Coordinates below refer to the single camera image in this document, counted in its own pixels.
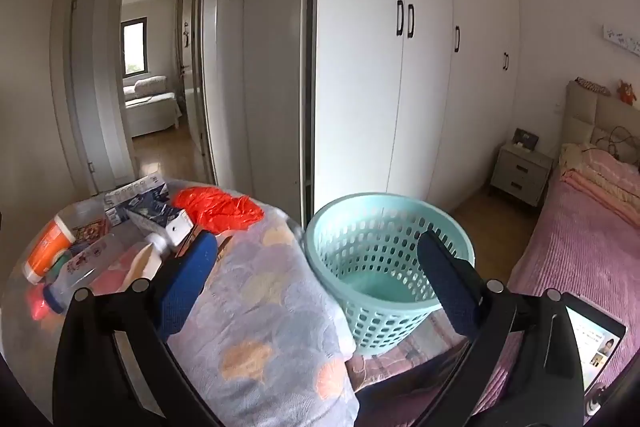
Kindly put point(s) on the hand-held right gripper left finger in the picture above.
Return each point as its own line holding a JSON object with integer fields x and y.
{"x": 185, "y": 287}

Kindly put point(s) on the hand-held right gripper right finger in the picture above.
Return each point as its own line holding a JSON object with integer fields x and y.
{"x": 450, "y": 292}

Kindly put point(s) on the orange plastic bag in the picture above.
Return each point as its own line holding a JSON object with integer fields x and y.
{"x": 220, "y": 207}

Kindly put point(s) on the teal plastic laundry basket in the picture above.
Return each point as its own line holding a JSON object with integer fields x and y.
{"x": 350, "y": 232}

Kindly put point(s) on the green plastic piece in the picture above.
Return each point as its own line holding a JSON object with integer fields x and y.
{"x": 62, "y": 266}

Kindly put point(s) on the white plastic bottle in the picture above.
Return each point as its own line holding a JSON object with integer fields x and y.
{"x": 145, "y": 262}

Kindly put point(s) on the pink soft piece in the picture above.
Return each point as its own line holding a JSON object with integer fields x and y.
{"x": 107, "y": 279}

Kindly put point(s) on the floral blanket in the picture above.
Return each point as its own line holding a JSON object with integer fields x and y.
{"x": 270, "y": 307}

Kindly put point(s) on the long white blue carton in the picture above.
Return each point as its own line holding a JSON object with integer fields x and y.
{"x": 135, "y": 192}

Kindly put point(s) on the printed snack packet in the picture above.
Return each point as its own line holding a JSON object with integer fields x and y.
{"x": 90, "y": 229}

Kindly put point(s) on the clear bottle with blue cap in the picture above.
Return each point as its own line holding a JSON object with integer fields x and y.
{"x": 56, "y": 299}

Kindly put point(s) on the pink bed cover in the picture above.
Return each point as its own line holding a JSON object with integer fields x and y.
{"x": 575, "y": 247}

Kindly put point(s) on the beige nightstand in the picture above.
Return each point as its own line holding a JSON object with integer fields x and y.
{"x": 520, "y": 172}

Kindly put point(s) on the orange white bottle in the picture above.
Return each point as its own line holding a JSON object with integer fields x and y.
{"x": 47, "y": 252}

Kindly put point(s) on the red plastic piece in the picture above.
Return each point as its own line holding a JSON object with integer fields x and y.
{"x": 37, "y": 307}

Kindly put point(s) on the smartphone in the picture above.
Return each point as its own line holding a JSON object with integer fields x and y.
{"x": 595, "y": 337}

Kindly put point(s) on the white sofa bed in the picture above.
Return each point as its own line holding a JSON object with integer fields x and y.
{"x": 150, "y": 102}

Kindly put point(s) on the folded pink blanket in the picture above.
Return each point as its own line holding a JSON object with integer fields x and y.
{"x": 605, "y": 177}

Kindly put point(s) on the white door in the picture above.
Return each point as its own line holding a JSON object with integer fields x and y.
{"x": 92, "y": 82}

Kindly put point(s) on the beige padded headboard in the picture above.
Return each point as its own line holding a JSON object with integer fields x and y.
{"x": 585, "y": 112}

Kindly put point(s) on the white wardrobe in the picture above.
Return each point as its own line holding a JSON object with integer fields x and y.
{"x": 360, "y": 82}

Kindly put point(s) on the dark framed window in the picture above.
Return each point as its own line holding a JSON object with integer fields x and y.
{"x": 134, "y": 47}

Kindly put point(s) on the patterned cloth roll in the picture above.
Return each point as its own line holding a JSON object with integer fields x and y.
{"x": 592, "y": 85}

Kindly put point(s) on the orange plush toy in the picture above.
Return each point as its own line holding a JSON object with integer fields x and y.
{"x": 627, "y": 93}

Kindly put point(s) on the dark picture frame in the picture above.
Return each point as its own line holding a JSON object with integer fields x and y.
{"x": 526, "y": 138}

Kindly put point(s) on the white wall sign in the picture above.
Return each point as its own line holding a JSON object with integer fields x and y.
{"x": 622, "y": 38}

